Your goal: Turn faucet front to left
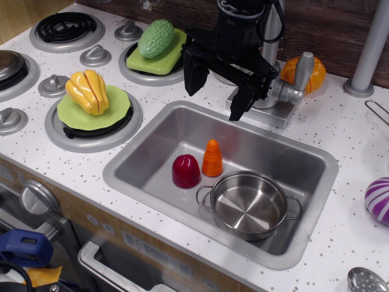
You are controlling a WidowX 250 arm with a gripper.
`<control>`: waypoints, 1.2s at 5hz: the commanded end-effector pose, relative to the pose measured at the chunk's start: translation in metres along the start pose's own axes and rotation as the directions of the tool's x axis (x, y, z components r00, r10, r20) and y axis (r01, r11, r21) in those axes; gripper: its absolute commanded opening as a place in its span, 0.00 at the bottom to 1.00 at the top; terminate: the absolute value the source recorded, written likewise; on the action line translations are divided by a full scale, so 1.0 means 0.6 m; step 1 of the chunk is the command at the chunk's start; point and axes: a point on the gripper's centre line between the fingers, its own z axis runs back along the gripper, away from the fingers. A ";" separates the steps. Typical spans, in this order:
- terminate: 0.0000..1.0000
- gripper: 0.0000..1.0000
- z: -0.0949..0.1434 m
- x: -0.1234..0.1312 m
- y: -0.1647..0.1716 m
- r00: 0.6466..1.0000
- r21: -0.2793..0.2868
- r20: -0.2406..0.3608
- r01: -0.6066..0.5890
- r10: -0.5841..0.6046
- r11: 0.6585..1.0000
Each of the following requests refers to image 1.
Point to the stove burner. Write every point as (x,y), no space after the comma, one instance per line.
(148,79)
(54,130)
(20,82)
(66,32)

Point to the silver oven dial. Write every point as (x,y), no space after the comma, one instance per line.
(36,199)

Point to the yellow cloth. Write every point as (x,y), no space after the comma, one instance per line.
(43,276)

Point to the silver stove knob lower-left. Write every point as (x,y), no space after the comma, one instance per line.
(12,121)

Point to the silver slotted spoon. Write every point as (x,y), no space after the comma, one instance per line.
(362,279)

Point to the orange toy carrot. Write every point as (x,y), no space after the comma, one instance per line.
(212,159)

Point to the oven door handle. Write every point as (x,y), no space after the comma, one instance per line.
(86,258)

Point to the back right stove burner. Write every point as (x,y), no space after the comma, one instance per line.
(148,79)

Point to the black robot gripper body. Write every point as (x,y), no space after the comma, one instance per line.
(233,34)

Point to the silver toy faucet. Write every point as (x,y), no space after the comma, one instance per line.
(278,98)

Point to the small steel pot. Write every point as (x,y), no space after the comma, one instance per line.
(248,204)

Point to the steel pot lid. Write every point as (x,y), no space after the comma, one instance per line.
(11,63)

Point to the green toy bitter gourd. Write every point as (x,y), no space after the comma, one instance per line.
(156,38)

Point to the dark red toy pepper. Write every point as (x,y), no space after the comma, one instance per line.
(185,172)

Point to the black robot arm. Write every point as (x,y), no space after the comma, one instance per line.
(243,7)

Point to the silver sink basin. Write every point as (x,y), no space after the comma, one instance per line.
(252,157)

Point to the grey vertical pole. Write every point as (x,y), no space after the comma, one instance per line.
(360,85)

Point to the silver stove knob centre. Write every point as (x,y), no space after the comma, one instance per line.
(96,56)

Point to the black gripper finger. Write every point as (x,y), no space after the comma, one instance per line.
(242,101)
(195,71)

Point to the purple striped toy ball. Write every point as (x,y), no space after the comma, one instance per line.
(376,199)

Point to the wire utensil handle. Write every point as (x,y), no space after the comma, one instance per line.
(378,110)

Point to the yellow toy starfruit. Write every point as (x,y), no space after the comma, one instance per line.
(88,90)

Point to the front right stove burner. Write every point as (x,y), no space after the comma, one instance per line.
(54,130)

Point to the silver stove knob top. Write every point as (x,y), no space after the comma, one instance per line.
(128,32)

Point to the silver stove knob left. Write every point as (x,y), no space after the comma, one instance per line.
(53,86)

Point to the orange toy pumpkin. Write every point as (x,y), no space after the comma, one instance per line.
(317,77)

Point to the green rectangular tray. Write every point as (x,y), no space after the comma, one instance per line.
(163,63)

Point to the light green plate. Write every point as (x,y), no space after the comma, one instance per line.
(74,116)

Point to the back left stove burner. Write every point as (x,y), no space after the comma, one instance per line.
(66,32)

